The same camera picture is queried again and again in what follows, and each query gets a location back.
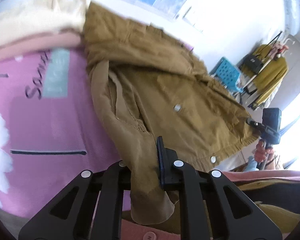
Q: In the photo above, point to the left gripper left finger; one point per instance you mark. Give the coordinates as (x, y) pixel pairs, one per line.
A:
(89, 207)

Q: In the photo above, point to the black handbag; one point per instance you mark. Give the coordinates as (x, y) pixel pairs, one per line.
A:
(253, 63)

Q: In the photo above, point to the upper turquoise perforated basket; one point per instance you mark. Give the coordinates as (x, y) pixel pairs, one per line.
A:
(228, 74)

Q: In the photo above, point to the mustard yellow hanging garment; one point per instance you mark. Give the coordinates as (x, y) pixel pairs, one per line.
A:
(262, 87)

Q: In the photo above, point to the pink folded garment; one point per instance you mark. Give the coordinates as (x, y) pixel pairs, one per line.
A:
(67, 39)

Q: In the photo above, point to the person right hand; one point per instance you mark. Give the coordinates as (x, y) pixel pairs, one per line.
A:
(262, 154)

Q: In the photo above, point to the pink floral bed sheet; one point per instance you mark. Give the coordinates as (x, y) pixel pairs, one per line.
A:
(49, 132)

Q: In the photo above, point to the olive brown jacket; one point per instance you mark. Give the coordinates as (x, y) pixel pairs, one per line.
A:
(145, 84)

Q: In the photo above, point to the cream folded garment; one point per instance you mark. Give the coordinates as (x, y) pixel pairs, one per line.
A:
(41, 16)

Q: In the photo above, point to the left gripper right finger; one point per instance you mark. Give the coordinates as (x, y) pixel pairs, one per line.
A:
(211, 206)

